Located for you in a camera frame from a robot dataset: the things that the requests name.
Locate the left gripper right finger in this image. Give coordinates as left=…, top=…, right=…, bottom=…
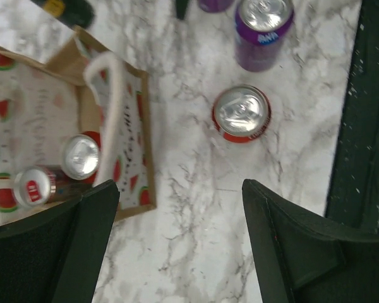
left=242, top=179, right=379, bottom=302

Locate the purple can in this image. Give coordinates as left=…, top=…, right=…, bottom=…
left=197, top=0, right=235, bottom=13
left=234, top=0, right=294, bottom=72

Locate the purple can near centre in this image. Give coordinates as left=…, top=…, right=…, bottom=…
left=234, top=0, right=294, bottom=72

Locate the silver blue slim can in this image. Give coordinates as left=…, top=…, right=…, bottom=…
left=13, top=165, right=92, bottom=208

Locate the black and yellow can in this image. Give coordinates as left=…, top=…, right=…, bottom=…
left=31, top=0, right=95, bottom=29

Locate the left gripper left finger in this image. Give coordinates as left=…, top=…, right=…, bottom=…
left=0, top=180, right=119, bottom=302

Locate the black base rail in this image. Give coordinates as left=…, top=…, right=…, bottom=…
left=325, top=1, right=379, bottom=234

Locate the purple can near right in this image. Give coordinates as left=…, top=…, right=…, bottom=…
left=197, top=0, right=235, bottom=13

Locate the red cola can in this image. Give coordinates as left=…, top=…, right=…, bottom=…
left=211, top=84, right=272, bottom=143
left=60, top=134, right=100, bottom=181

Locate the watermelon canvas tote bag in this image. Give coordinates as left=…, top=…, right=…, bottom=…
left=0, top=27, right=157, bottom=223

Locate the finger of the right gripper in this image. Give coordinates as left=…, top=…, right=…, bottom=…
left=175, top=0, right=190, bottom=20

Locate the red cola can front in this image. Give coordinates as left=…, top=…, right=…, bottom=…
left=60, top=134, right=100, bottom=181

